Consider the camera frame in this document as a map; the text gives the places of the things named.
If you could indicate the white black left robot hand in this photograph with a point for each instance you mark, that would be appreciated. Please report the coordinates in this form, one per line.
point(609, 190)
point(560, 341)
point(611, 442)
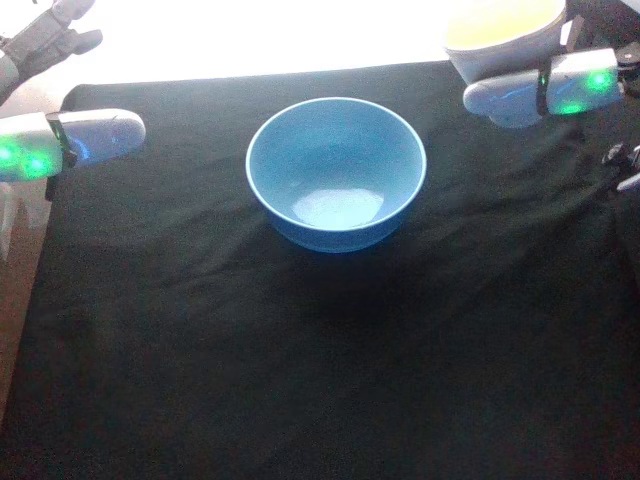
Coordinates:
point(100, 135)

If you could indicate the light blue bowl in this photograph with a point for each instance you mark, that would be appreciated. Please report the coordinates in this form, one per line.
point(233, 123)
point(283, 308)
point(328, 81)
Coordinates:
point(335, 165)

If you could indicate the black table cloth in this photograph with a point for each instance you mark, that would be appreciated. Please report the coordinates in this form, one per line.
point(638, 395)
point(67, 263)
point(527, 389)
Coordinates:
point(320, 360)

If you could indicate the white cup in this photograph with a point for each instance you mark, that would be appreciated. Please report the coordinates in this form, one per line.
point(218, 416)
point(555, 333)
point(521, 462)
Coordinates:
point(500, 62)

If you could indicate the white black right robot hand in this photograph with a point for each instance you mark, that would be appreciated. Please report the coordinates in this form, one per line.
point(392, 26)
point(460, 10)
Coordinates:
point(575, 85)

